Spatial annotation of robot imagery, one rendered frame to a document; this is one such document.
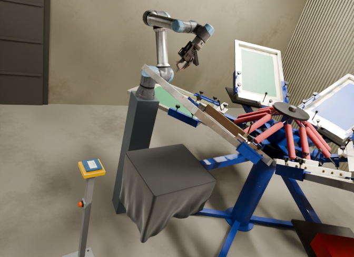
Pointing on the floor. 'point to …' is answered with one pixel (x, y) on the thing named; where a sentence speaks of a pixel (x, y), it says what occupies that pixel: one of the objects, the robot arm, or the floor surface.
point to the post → (86, 210)
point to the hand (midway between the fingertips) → (178, 71)
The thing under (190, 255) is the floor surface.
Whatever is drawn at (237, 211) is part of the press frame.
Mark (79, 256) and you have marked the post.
